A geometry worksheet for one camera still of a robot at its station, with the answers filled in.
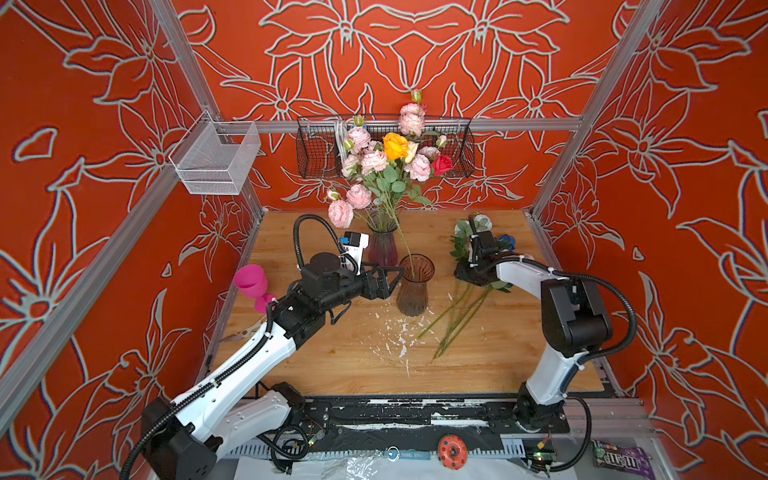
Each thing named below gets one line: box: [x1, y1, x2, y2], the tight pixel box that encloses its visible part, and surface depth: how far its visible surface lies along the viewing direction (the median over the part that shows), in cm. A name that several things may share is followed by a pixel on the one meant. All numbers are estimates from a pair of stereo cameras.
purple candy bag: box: [591, 439, 656, 480], surface depth 68 cm
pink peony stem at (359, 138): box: [347, 115, 372, 181], surface depth 79 cm
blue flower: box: [498, 234, 517, 251], surface depth 106 cm
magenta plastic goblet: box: [234, 264, 276, 314], surface depth 85 cm
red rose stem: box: [431, 155, 453, 177], surface depth 76 cm
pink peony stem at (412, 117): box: [398, 89, 427, 157], surface depth 80 cm
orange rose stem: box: [383, 132, 414, 277], surface depth 72 cm
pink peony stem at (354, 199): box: [327, 185, 379, 229], surface depth 77 cm
